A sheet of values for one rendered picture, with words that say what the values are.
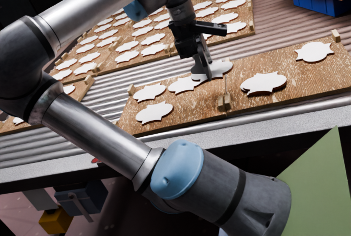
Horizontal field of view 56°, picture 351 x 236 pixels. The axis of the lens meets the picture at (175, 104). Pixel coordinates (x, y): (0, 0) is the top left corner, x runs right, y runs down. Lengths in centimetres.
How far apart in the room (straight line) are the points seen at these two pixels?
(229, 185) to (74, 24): 43
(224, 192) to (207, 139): 42
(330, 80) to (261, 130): 27
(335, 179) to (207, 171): 20
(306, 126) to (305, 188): 36
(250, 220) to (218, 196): 7
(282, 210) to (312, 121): 40
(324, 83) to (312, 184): 52
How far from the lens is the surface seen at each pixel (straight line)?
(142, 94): 134
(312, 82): 110
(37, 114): 76
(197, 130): 107
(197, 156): 60
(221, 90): 118
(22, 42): 67
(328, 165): 61
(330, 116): 99
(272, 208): 63
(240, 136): 98
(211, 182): 60
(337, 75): 112
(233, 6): 196
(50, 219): 144
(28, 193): 140
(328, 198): 57
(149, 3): 89
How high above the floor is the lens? 153
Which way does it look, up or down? 29 degrees down
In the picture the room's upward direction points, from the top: 23 degrees counter-clockwise
